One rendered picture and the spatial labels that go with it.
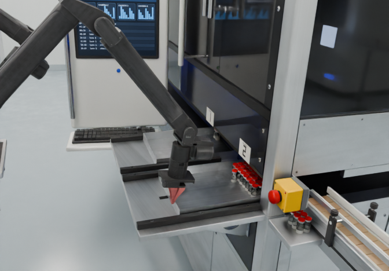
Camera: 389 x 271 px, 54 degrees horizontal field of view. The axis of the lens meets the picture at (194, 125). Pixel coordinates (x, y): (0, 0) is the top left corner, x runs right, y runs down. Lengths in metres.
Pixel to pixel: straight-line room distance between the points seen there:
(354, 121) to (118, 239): 1.74
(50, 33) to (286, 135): 0.68
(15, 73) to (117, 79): 1.05
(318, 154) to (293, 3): 0.46
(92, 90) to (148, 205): 0.89
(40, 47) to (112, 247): 1.73
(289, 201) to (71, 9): 0.75
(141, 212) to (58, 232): 1.49
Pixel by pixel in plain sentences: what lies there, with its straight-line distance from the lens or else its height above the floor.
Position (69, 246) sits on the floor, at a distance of 2.56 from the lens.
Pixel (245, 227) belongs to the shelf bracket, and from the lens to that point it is 1.39.
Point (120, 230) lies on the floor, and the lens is 2.63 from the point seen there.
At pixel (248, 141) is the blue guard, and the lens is 1.29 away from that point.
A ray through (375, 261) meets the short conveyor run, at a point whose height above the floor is 0.93.
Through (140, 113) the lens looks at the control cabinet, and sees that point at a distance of 2.03.
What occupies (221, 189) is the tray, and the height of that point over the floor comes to 0.88.
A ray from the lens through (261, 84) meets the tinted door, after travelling 1.21.
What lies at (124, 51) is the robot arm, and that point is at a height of 1.39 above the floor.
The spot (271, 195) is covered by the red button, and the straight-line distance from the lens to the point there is 1.12.
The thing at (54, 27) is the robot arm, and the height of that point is 1.45.
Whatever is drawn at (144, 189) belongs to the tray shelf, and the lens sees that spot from 1.35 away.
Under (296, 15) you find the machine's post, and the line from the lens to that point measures 1.04.
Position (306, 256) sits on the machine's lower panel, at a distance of 1.45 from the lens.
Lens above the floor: 1.59
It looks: 22 degrees down
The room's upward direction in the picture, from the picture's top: 3 degrees clockwise
